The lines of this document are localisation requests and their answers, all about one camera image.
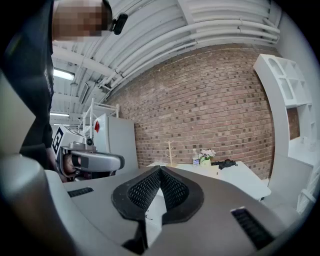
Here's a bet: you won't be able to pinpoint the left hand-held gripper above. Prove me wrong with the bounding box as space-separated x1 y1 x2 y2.
51 125 126 173

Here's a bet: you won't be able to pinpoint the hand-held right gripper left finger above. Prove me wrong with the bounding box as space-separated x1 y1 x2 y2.
111 164 162 256

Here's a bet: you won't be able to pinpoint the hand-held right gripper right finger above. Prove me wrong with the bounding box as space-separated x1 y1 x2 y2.
159 166 205 225

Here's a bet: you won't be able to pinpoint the person's left hand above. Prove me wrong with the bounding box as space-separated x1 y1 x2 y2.
62 154 83 178

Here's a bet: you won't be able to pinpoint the white cabinet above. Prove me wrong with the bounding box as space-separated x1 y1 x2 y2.
93 113 140 176

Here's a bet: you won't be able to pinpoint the wooden branch stand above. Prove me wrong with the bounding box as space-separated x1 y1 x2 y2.
163 140 179 167

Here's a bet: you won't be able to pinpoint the pink flowers in pot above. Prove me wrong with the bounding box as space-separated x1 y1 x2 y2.
198 148 217 167

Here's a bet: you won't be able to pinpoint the white metal rack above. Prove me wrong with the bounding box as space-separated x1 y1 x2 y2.
77 97 120 135

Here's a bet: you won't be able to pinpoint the black folded umbrella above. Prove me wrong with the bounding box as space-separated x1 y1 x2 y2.
211 158 239 171

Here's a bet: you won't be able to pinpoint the person's black clothing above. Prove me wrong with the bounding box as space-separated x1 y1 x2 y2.
1 0 55 171

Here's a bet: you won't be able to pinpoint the white shelf unit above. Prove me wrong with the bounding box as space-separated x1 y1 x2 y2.
253 53 315 162

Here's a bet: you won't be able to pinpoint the person's head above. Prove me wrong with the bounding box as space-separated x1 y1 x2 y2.
51 0 114 43

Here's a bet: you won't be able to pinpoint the white ceiling pipes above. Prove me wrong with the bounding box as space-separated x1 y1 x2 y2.
96 16 281 91

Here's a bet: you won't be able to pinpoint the black head-worn camera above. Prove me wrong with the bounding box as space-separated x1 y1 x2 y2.
111 12 129 36

